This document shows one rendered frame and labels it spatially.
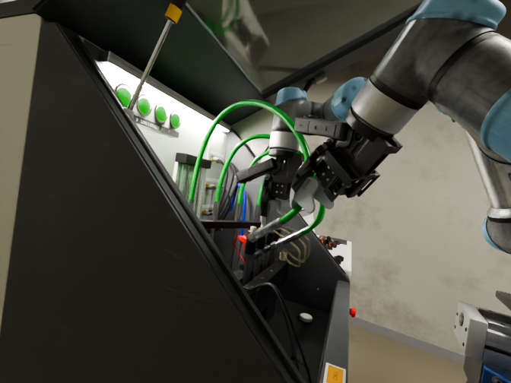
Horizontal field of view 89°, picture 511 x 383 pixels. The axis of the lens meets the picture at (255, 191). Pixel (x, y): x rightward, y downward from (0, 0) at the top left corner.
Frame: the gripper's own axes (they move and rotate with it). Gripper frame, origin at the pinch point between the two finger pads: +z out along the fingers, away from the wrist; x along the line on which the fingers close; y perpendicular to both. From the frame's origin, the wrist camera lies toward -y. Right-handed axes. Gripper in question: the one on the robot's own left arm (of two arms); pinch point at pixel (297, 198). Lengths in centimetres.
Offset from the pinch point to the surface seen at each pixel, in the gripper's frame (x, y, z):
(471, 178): 243, -20, 45
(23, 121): -42, -29, 5
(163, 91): -15.3, -40.4, 3.6
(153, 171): -26.1, -5.5, -4.6
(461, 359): 213, 93, 145
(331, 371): -6.5, 26.5, 7.9
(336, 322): 8.9, 21.5, 19.3
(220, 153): 11, -47, 31
